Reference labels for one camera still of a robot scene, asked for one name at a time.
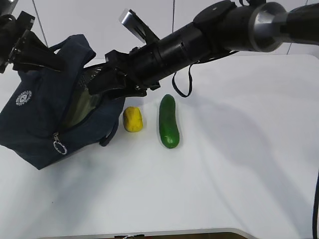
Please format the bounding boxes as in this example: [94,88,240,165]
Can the yellow lemon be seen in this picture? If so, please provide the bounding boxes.
[123,107,143,132]

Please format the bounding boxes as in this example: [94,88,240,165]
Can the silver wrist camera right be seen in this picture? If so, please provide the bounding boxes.
[119,9,159,44]

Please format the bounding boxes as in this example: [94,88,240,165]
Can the black cable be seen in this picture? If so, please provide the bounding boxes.
[171,63,193,98]

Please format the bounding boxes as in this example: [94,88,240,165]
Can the green cucumber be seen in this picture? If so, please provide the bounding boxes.
[159,94,180,149]

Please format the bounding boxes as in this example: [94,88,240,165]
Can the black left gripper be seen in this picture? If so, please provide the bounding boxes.
[0,11,66,73]

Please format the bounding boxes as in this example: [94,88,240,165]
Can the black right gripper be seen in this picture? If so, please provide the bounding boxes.
[88,41,179,99]

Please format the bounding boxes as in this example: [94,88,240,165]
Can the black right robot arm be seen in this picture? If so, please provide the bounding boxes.
[88,0,319,99]

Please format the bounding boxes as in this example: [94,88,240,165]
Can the glass container green lid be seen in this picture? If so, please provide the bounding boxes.
[63,90,101,128]

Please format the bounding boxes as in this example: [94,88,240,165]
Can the navy blue lunch bag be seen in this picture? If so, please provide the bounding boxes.
[0,34,125,169]

